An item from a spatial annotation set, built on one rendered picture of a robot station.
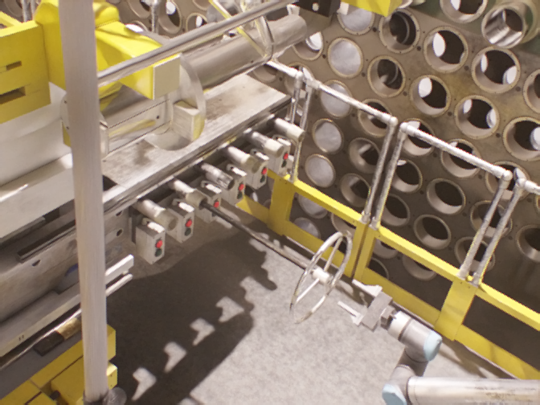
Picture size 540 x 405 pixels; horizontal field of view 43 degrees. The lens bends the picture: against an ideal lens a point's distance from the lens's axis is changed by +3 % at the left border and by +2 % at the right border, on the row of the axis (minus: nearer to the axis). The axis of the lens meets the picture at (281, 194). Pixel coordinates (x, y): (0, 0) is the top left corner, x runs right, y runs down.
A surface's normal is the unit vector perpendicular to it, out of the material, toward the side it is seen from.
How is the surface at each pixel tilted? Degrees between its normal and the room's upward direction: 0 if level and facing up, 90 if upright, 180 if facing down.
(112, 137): 90
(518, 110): 90
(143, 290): 0
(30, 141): 68
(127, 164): 0
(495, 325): 90
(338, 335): 0
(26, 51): 90
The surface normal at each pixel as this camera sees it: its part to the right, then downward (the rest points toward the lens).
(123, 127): 0.80, 0.46
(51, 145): 0.79, 0.14
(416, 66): -0.59, 0.44
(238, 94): 0.14, -0.77
